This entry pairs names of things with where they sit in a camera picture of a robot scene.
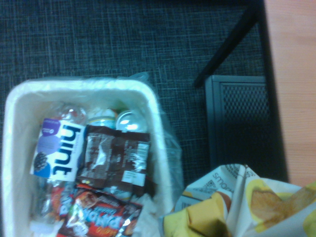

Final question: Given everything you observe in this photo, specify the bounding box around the yellow chip bag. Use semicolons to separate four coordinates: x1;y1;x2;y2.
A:
159;164;316;237

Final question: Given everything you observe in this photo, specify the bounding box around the white plastic trash bin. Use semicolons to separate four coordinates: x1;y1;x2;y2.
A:
1;79;175;237

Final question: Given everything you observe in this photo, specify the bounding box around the silver drink can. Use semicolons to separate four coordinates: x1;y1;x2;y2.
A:
115;111;149;133

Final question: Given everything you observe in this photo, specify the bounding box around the brown snack wrapper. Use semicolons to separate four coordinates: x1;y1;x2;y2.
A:
75;124;152;198

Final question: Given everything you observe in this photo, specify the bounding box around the black metal mesh box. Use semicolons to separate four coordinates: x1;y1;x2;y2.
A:
204;75;274;175

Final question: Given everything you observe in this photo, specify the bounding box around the white crumpled tissue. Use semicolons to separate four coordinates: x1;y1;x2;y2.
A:
130;192;163;237

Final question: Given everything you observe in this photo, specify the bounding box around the hint water bottle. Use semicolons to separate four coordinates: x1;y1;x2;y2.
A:
29;103;87;224

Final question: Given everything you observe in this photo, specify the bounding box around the red panda snack wrapper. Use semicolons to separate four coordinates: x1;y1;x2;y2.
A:
56;185;144;237

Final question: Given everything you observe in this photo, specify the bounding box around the orange candy wrapper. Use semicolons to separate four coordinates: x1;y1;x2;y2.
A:
48;185;76;222

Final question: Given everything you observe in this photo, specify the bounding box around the wooden coffee table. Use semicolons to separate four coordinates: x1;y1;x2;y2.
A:
194;0;316;184

